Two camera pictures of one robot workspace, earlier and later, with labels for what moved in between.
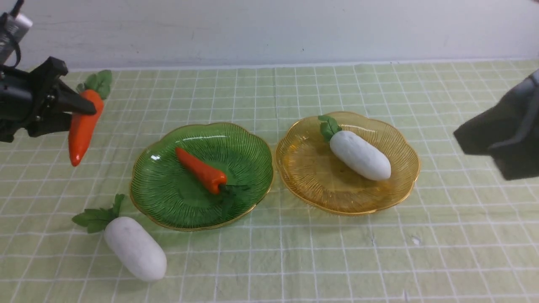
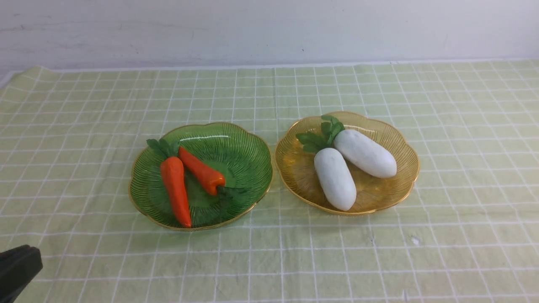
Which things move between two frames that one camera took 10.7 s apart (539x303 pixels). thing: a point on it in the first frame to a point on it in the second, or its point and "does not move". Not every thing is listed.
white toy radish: x=359 y=152 does not move
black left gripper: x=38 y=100 to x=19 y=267
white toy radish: x=132 y=249 to x=334 y=177
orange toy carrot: x=95 y=89 to x=172 y=174
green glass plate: x=164 y=191 does not move
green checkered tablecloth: x=462 y=233 does not move
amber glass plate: x=310 y=176 does not move
